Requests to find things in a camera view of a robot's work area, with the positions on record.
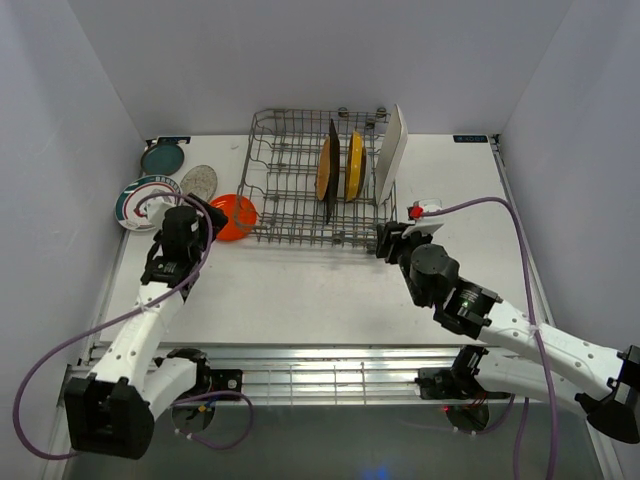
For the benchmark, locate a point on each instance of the dark teal round plate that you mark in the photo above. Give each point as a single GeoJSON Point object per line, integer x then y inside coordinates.
{"type": "Point", "coordinates": [162, 159]}

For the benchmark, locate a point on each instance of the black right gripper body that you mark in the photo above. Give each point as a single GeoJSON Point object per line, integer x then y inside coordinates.
{"type": "Point", "coordinates": [406, 248]}

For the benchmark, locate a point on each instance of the speckled beige oval plate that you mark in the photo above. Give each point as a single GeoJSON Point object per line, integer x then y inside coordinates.
{"type": "Point", "coordinates": [201, 181]}

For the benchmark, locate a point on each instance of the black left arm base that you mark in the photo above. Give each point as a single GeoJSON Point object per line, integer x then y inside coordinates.
{"type": "Point", "coordinates": [219, 380]}

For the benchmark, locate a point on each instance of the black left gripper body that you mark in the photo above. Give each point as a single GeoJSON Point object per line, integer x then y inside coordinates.
{"type": "Point", "coordinates": [201, 245]}

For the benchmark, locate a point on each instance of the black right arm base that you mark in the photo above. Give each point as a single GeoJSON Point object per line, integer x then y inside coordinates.
{"type": "Point", "coordinates": [453, 384]}

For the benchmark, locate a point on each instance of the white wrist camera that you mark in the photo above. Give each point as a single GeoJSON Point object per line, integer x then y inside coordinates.
{"type": "Point", "coordinates": [152, 211]}
{"type": "Point", "coordinates": [424, 218]}

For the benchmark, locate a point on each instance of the black xdof label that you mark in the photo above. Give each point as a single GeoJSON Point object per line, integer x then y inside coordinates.
{"type": "Point", "coordinates": [469, 138]}

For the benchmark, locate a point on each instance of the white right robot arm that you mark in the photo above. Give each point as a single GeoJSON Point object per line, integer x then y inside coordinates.
{"type": "Point", "coordinates": [515, 355]}

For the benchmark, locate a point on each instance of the white plate striped rim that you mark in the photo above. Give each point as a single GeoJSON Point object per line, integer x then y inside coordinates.
{"type": "Point", "coordinates": [131, 205]}

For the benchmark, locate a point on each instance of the black label back left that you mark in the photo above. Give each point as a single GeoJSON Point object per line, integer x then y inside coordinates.
{"type": "Point", "coordinates": [168, 139]}

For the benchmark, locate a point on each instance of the white rectangular plate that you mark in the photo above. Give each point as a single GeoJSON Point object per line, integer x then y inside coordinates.
{"type": "Point", "coordinates": [390, 154]}

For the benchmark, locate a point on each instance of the yellow polka dot plate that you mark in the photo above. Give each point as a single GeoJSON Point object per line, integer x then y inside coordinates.
{"type": "Point", "coordinates": [355, 172]}

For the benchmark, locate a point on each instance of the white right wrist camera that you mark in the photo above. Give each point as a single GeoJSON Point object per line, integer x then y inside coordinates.
{"type": "Point", "coordinates": [424, 218]}

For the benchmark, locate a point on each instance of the grey wire dish rack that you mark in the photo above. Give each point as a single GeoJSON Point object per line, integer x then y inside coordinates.
{"type": "Point", "coordinates": [279, 174]}

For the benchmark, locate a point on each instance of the woven bamboo round plate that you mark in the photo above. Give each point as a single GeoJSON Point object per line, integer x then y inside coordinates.
{"type": "Point", "coordinates": [323, 170]}

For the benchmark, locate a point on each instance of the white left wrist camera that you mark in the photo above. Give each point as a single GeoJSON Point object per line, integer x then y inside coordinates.
{"type": "Point", "coordinates": [152, 211]}

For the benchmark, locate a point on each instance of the green square glazed plate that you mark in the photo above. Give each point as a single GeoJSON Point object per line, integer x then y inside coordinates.
{"type": "Point", "coordinates": [334, 172]}

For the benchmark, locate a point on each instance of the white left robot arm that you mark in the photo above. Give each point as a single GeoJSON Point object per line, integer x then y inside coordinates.
{"type": "Point", "coordinates": [113, 410]}

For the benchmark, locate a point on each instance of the orange round plate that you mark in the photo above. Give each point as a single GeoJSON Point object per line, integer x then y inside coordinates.
{"type": "Point", "coordinates": [241, 213]}

